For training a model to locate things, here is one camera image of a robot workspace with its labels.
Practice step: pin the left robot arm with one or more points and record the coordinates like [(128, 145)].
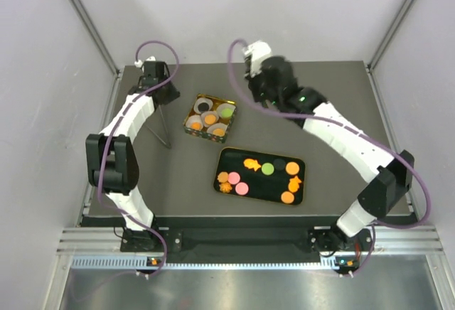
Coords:
[(112, 165)]

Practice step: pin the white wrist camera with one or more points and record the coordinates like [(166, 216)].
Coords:
[(139, 63), (254, 54)]

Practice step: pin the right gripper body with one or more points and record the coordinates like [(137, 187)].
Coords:
[(261, 94)]

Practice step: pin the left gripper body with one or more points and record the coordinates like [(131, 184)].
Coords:
[(170, 94)]

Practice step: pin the black gold-rimmed tray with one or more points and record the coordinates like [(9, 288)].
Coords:
[(262, 187)]

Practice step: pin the orange biscuit bottom right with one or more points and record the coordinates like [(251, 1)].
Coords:
[(287, 197)]

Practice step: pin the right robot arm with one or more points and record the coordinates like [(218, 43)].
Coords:
[(388, 178)]

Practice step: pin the orange round biscuit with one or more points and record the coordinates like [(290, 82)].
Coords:
[(210, 119)]

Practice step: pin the right aluminium frame post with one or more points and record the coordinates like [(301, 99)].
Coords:
[(397, 21)]

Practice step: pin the pink sandwich cookie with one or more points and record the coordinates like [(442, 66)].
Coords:
[(233, 178), (241, 189)]

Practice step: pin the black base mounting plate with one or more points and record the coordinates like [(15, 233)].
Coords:
[(253, 239)]

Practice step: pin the black sandwich cookie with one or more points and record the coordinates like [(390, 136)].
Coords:
[(203, 107), (279, 164)]

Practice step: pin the orange fish cookie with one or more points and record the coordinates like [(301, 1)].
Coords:
[(294, 184), (252, 164)]

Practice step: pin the orange biscuit top right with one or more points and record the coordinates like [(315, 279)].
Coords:
[(292, 168)]

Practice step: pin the green sandwich cookie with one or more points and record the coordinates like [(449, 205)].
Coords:
[(267, 169), (226, 113)]

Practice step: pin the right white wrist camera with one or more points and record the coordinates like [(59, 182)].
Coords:
[(254, 54)]

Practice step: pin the metal serving tongs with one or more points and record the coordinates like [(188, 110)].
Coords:
[(157, 126)]

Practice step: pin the green christmas cookie tin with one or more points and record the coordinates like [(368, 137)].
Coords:
[(203, 134)]

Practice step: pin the aluminium frame post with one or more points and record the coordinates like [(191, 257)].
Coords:
[(94, 35), (397, 21)]

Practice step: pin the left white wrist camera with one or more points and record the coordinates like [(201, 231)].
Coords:
[(139, 63)]

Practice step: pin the left aluminium frame post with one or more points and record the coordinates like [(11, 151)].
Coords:
[(94, 35)]

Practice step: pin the orange swirl cookie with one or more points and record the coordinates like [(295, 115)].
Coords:
[(219, 132), (225, 187)]

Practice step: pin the orange biscuit stack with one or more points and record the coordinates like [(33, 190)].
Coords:
[(196, 126)]

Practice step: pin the orange biscuit left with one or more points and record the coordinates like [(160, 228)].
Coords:
[(223, 177)]

